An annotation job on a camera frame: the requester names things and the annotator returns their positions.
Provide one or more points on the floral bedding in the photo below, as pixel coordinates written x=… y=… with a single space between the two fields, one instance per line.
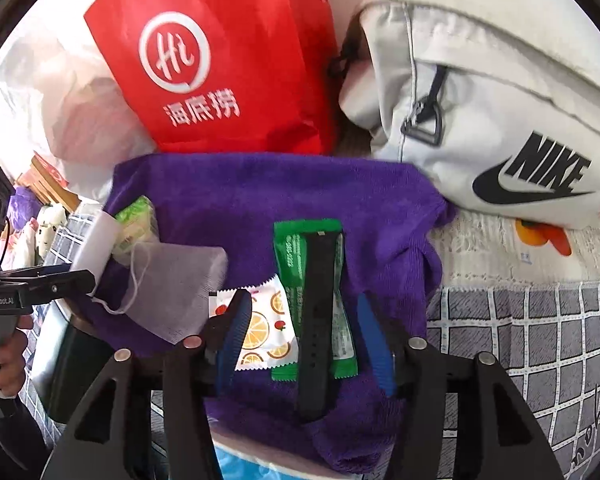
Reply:
x=31 y=230

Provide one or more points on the green tissue packet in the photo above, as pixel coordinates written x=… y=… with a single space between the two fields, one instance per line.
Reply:
x=138 y=224

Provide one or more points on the orange print snack packet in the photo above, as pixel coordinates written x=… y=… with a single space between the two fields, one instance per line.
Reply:
x=270 y=340

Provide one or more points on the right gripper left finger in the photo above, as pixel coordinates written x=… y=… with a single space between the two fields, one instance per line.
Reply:
x=109 y=433

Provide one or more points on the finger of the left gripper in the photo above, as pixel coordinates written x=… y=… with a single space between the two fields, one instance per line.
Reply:
x=35 y=271
x=43 y=289

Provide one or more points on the white Miniso plastic bag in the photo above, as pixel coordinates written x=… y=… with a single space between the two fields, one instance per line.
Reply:
x=67 y=109

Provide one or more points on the grey checked tablecloth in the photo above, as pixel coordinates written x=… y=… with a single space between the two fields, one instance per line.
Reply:
x=530 y=294

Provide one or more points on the red Haidilao paper bag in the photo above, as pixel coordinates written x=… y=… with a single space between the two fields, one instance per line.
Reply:
x=210 y=76

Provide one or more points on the person's left hand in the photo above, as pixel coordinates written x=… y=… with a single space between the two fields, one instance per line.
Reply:
x=11 y=358

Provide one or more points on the dark tea box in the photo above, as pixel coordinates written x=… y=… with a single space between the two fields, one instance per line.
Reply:
x=68 y=357

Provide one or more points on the grey Nike waist bag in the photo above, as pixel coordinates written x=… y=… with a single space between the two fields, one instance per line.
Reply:
x=495 y=124

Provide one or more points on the green wet wipe packet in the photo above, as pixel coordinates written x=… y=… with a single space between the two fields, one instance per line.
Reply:
x=290 y=255

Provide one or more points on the blue tissue pack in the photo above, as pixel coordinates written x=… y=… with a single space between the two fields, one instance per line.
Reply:
x=255 y=464

